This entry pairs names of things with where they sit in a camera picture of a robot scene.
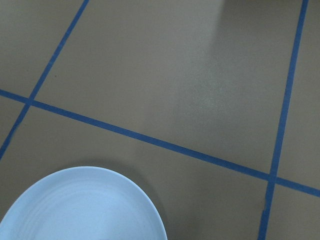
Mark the blue plate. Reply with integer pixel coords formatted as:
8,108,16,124
0,166,167,240

